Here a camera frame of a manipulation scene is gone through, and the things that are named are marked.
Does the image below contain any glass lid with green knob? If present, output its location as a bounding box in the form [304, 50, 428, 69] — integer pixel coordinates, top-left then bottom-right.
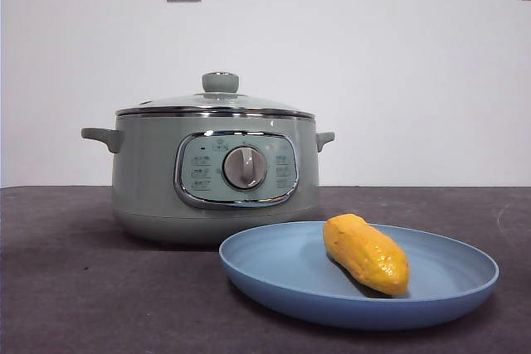
[114, 71, 314, 119]

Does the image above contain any yellow corn cob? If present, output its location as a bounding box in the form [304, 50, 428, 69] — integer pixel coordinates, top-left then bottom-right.
[322, 212, 411, 298]

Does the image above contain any blue round plate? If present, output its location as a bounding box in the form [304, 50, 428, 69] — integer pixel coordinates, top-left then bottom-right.
[218, 221, 500, 332]

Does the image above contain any sage green electric steamer pot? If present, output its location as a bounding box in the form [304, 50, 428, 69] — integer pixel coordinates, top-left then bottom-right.
[80, 111, 336, 246]

